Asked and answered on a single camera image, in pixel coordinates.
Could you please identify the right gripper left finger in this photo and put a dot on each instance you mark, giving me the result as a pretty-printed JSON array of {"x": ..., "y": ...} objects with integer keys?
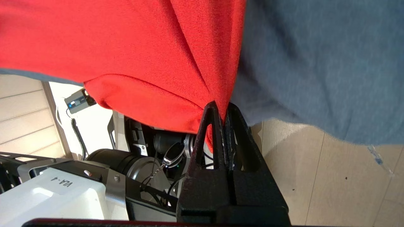
[{"x": 205, "y": 189}]

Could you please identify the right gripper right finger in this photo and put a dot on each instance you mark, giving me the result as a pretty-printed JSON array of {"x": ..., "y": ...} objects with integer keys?
[{"x": 255, "y": 189}]

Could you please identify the red garment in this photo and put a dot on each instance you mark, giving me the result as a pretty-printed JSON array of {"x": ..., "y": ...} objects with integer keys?
[{"x": 126, "y": 47}]

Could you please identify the grey-blue bed sheet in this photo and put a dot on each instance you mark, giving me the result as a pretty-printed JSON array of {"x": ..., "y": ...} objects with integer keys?
[{"x": 315, "y": 63}]

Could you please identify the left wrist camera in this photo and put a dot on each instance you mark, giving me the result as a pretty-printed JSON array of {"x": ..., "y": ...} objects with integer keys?
[{"x": 77, "y": 102}]

